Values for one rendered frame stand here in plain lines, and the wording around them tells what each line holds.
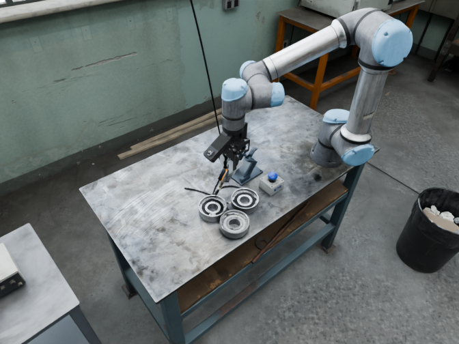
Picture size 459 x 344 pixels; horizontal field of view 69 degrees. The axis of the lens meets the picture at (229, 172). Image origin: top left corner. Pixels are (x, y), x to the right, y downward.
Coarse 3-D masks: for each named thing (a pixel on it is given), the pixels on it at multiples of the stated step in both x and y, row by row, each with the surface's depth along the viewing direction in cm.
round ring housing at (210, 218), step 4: (208, 196) 126; (212, 196) 126; (216, 196) 126; (200, 200) 124; (204, 200) 126; (220, 200) 126; (224, 200) 124; (200, 204) 124; (208, 204) 124; (212, 204) 125; (216, 204) 124; (208, 208) 125; (216, 208) 126; (220, 208) 123; (224, 208) 123; (200, 212) 121; (208, 212) 121; (212, 212) 121; (216, 212) 121; (224, 212) 121; (204, 216) 120; (208, 216) 119; (212, 216) 119; (216, 216) 119; (220, 216) 120; (208, 220) 122; (212, 220) 120; (216, 220) 122
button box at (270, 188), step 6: (264, 180) 132; (270, 180) 132; (276, 180) 132; (282, 180) 132; (264, 186) 132; (270, 186) 130; (276, 186) 130; (282, 186) 134; (270, 192) 131; (276, 192) 133
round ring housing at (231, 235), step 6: (234, 210) 121; (222, 216) 119; (246, 216) 120; (222, 222) 118; (228, 222) 118; (234, 222) 121; (240, 222) 119; (246, 222) 119; (222, 228) 115; (234, 228) 116; (240, 228) 117; (246, 228) 115; (228, 234) 115; (234, 234) 114; (240, 234) 115
